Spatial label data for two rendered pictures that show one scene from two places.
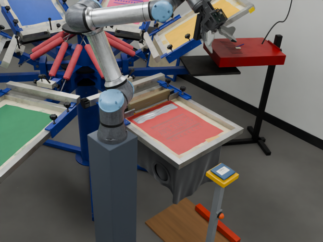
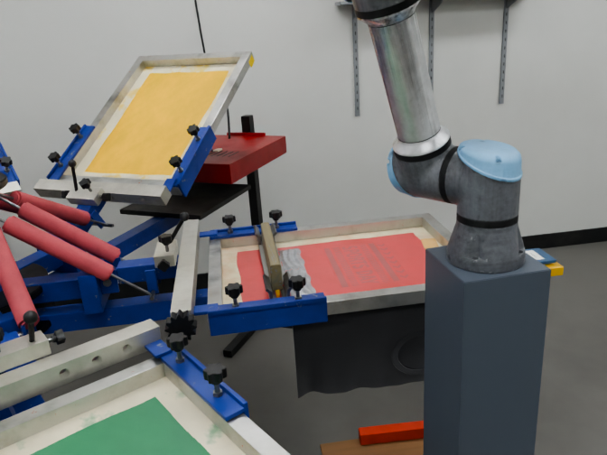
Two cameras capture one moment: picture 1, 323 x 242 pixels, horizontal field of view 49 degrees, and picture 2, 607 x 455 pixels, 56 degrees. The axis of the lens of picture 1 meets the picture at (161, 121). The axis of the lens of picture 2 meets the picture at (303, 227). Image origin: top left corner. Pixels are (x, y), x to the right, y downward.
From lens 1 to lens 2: 179 cm
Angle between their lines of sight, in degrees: 49
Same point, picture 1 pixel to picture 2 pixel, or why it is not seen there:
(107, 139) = (519, 255)
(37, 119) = (126, 438)
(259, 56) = (265, 147)
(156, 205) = not seen: outside the picture
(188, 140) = (418, 264)
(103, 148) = (529, 276)
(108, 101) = (511, 152)
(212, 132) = (409, 241)
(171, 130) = (370, 270)
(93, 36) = (413, 17)
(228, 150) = (256, 347)
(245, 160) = not seen: hidden behind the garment
